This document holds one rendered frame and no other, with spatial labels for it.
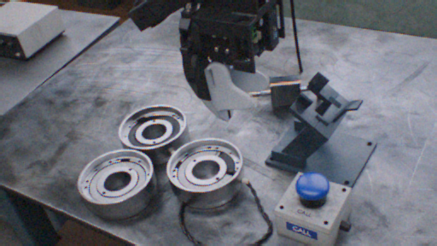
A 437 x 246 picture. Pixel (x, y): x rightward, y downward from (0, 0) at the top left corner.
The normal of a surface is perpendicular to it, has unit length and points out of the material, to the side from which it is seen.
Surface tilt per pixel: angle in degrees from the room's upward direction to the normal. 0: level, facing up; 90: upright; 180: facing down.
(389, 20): 90
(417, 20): 90
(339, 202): 0
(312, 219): 0
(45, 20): 90
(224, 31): 90
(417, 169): 0
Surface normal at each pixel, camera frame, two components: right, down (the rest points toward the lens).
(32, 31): 0.88, 0.19
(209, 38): -0.50, 0.60
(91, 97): -0.14, -0.77
